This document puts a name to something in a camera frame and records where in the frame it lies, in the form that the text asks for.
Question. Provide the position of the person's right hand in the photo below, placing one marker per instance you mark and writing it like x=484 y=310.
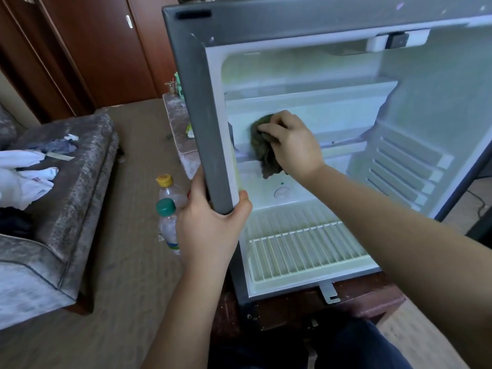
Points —
x=296 y=146

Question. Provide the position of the person's left hand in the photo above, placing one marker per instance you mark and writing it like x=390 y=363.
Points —
x=207 y=234

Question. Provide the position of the dark grey cloth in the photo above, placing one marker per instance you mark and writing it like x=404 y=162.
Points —
x=264 y=150

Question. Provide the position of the green cap water bottle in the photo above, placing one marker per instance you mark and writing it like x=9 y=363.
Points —
x=167 y=226

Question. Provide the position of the orange soda bottle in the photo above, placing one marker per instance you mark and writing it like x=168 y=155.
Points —
x=171 y=192

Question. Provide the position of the grey mini fridge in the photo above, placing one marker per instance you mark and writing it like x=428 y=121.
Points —
x=192 y=96

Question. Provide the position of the fridge door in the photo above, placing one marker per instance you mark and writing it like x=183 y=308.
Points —
x=478 y=211

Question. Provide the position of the person's left forearm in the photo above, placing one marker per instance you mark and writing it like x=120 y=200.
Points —
x=184 y=326

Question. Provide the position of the person's right forearm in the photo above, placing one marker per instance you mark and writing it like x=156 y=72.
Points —
x=407 y=249

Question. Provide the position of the person's dark trousers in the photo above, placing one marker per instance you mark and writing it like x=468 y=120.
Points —
x=353 y=346

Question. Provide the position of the grey upholstered bench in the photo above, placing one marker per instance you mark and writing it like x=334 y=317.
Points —
x=184 y=134

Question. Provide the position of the green packet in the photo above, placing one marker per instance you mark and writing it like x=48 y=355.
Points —
x=190 y=132

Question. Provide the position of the green toy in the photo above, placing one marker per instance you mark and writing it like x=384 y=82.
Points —
x=179 y=84

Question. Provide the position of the grey velvet sofa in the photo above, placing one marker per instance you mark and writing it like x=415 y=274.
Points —
x=54 y=226

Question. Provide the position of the dark red wooden stand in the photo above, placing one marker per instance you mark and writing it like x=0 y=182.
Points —
x=353 y=296

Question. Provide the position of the paper slip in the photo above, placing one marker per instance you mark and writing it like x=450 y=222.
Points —
x=60 y=156

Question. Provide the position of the grey garment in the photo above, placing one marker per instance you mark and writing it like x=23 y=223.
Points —
x=55 y=145

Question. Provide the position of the large white garment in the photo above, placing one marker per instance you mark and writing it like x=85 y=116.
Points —
x=27 y=184

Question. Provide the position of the black garment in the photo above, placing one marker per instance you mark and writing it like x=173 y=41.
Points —
x=15 y=221

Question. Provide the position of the small white garment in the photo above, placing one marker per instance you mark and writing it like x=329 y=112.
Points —
x=21 y=157

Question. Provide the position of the grey velvet cushion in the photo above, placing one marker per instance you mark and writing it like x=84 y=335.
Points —
x=8 y=126

